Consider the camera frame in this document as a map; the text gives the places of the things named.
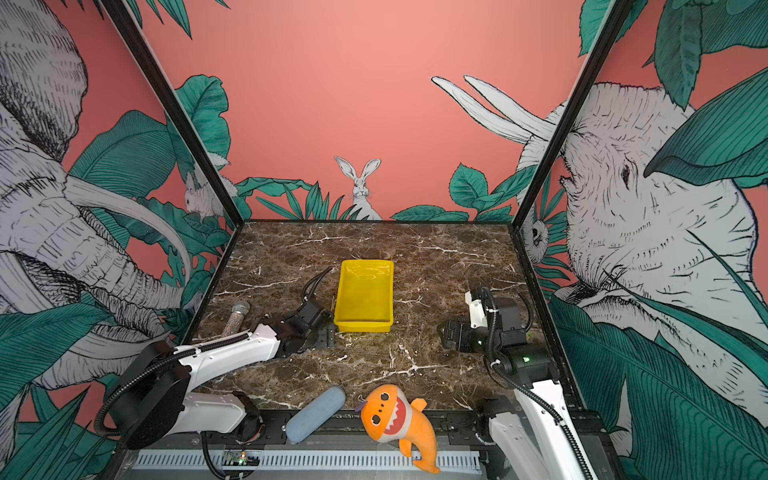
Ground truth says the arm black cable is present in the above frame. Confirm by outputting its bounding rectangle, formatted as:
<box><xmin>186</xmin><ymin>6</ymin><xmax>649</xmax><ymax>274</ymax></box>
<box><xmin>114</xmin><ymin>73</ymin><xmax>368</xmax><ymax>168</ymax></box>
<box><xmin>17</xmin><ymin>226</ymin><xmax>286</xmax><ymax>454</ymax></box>
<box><xmin>483</xmin><ymin>287</ymin><xmax>595</xmax><ymax>480</ymax></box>
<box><xmin>94</xmin><ymin>331</ymin><xmax>253</xmax><ymax>438</ymax></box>

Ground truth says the right black frame post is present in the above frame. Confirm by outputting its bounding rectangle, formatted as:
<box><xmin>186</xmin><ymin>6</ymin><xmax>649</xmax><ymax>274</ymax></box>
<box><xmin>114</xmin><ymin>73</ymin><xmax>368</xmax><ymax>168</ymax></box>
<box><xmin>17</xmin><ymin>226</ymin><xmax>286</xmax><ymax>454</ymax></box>
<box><xmin>512</xmin><ymin>0</ymin><xmax>634</xmax><ymax>231</ymax></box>

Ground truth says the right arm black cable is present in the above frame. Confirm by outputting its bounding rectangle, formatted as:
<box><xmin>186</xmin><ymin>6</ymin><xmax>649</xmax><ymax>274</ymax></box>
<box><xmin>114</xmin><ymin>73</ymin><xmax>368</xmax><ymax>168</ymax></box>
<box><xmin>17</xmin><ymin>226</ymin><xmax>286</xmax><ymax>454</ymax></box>
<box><xmin>483</xmin><ymin>287</ymin><xmax>595</xmax><ymax>480</ymax></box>

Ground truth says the left black frame post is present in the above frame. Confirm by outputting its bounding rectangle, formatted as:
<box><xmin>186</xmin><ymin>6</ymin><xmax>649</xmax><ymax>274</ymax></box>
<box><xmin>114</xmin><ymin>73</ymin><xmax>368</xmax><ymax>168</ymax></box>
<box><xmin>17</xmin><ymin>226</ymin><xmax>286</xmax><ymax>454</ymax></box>
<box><xmin>101</xmin><ymin>0</ymin><xmax>245</xmax><ymax>229</ymax></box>

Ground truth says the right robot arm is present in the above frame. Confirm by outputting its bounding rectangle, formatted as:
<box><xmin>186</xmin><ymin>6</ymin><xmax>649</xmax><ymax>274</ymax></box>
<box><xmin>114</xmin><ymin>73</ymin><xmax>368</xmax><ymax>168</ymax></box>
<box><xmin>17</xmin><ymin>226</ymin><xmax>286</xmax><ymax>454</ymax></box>
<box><xmin>437</xmin><ymin>287</ymin><xmax>597</xmax><ymax>479</ymax></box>

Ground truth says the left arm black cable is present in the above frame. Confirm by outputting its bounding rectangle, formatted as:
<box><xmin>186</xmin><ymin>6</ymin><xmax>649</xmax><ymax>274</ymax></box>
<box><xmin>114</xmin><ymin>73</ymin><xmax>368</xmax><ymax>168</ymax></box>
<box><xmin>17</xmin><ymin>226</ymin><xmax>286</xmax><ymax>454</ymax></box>
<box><xmin>94</xmin><ymin>331</ymin><xmax>253</xmax><ymax>438</ymax></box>

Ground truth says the black frame post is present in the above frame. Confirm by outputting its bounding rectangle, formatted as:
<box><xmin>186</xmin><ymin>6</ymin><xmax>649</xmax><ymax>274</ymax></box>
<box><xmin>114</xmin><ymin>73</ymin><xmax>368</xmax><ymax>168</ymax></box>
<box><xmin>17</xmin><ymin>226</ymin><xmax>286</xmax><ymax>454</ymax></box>
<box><xmin>101</xmin><ymin>0</ymin><xmax>245</xmax><ymax>229</ymax></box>
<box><xmin>512</xmin><ymin>0</ymin><xmax>634</xmax><ymax>231</ymax></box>

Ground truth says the blue grey foam roller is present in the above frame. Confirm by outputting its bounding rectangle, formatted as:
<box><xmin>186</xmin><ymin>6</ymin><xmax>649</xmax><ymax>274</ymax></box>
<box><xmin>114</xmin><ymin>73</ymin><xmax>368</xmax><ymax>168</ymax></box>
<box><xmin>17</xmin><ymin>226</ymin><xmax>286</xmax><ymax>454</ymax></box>
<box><xmin>285</xmin><ymin>386</ymin><xmax>346</xmax><ymax>444</ymax></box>

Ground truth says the white vented strip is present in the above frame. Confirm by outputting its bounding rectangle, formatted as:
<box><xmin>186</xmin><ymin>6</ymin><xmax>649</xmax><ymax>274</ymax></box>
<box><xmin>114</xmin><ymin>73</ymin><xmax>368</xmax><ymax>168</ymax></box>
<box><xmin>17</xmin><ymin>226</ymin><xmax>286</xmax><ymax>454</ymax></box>
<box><xmin>131</xmin><ymin>449</ymin><xmax>483</xmax><ymax>472</ymax></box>

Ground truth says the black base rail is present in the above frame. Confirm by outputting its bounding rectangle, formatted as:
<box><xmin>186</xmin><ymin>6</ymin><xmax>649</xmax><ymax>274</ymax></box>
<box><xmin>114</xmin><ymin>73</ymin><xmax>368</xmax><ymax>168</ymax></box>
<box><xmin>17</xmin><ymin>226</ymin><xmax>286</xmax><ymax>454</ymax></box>
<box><xmin>137</xmin><ymin>409</ymin><xmax>601</xmax><ymax>450</ymax></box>

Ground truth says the orange shark plush toy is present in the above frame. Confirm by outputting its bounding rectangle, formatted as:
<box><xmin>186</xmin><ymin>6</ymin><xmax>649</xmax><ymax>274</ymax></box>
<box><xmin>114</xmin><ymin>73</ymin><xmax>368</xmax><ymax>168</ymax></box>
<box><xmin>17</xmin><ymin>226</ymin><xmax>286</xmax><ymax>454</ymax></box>
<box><xmin>355</xmin><ymin>384</ymin><xmax>440</xmax><ymax>474</ymax></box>

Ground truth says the yellow plastic bin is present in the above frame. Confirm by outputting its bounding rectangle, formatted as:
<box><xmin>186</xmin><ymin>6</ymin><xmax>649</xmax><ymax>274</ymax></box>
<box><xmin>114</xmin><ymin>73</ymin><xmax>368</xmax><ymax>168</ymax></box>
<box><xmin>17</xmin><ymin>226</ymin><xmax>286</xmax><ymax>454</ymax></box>
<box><xmin>334</xmin><ymin>260</ymin><xmax>394</xmax><ymax>333</ymax></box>

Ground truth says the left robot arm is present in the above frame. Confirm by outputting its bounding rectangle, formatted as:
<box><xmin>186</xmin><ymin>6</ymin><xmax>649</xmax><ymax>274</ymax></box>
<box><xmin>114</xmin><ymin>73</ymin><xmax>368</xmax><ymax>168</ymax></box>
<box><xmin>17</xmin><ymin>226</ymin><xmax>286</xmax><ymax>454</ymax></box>
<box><xmin>93</xmin><ymin>271</ymin><xmax>331</xmax><ymax>450</ymax></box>

